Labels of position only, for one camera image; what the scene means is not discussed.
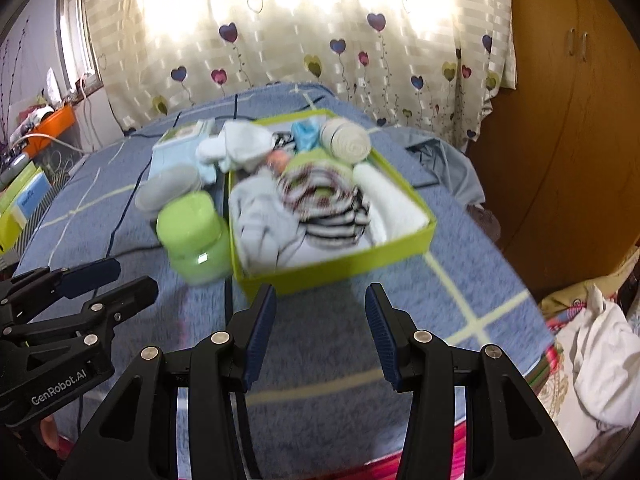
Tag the large zebra striped cloth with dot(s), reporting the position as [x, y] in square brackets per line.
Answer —
[335, 230]

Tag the window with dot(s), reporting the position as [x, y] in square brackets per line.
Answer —
[80, 35]

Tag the orange storage bin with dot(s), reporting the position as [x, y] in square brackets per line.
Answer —
[52, 125]

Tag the light blue wet wipes pack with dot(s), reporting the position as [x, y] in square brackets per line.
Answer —
[175, 160]

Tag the white crumpled cloth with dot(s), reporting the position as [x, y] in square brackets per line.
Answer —
[605, 355]

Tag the white baby socks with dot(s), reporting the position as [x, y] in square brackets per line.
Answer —
[240, 147]

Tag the wooden wardrobe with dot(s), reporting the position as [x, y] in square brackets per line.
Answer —
[575, 135]

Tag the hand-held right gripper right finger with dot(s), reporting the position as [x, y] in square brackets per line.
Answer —
[380, 340]

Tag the orange plastic packet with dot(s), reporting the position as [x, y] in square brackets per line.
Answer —
[276, 161]

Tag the purple decorative branches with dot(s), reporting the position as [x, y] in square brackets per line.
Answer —
[5, 100]

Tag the white tissue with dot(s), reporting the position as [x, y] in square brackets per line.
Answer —
[53, 80]

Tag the green plastic jar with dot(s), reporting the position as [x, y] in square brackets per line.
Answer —
[195, 240]

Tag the blue checked bedsheet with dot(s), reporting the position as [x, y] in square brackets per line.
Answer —
[450, 285]

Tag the grey oval device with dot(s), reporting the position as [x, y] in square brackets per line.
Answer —
[12, 166]

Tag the grey knit cloth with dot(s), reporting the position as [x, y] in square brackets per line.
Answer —
[260, 230]

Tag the green cloth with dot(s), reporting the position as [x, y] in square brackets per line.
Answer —
[302, 162]
[321, 194]

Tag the lime green cardboard box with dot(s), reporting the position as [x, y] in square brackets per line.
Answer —
[350, 270]

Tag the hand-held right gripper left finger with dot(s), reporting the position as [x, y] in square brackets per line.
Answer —
[260, 340]

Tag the bagged blue face masks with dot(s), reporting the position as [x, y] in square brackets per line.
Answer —
[305, 135]

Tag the clear plastic jar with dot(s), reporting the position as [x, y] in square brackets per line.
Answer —
[167, 187]

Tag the lime green file box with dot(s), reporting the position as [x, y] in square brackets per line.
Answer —
[7, 230]

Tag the pile of clothes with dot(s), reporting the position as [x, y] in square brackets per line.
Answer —
[555, 400]

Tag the cream sock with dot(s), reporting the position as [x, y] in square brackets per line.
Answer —
[345, 142]

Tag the thin green carton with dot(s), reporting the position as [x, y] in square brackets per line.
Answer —
[20, 180]

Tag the blue tissue pack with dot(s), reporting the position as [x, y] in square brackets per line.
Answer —
[32, 197]

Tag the grey garment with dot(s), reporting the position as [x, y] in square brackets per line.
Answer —
[450, 165]

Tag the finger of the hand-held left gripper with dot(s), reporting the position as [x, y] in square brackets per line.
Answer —
[92, 276]
[130, 297]

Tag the heart print curtain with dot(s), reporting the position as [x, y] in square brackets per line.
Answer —
[300, 35]

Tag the brown patterned cloth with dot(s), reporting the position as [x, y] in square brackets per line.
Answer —
[310, 180]

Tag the person's left hand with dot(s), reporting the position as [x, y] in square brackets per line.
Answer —
[48, 431]

